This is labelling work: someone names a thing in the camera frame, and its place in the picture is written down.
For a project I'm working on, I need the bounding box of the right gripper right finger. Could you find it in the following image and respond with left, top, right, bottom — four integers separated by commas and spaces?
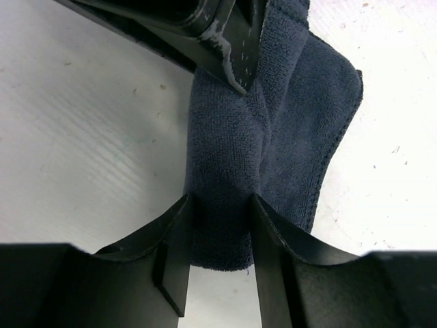
250, 196, 436, 327

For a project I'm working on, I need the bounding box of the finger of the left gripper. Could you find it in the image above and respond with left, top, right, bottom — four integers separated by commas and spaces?
60, 0, 268, 94

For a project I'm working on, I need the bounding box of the dark grey-blue towel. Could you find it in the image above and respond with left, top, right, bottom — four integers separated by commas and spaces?
184, 1, 363, 271

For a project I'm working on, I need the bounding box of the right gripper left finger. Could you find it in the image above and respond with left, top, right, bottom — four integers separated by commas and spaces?
1, 195, 193, 327

